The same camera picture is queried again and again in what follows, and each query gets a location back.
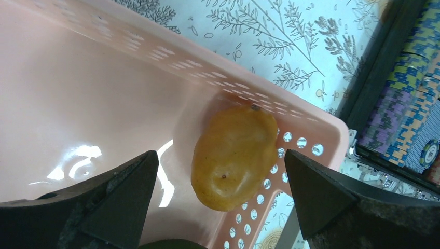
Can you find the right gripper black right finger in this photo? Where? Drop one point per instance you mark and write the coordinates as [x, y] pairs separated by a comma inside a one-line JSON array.
[[337, 211]]

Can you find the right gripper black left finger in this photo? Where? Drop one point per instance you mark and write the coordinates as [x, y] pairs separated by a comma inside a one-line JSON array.
[[106, 211]]

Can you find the green avocado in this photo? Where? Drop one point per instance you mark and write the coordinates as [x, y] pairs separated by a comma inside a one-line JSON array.
[[172, 244]]

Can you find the brown potato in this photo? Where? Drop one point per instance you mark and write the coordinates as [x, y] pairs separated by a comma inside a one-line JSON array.
[[233, 155]]

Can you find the black poker chip case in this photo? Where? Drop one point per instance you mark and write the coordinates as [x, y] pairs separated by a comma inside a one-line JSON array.
[[393, 114]]

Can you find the pink plastic basket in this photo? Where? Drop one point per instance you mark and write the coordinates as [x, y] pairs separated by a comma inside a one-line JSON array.
[[88, 85]]

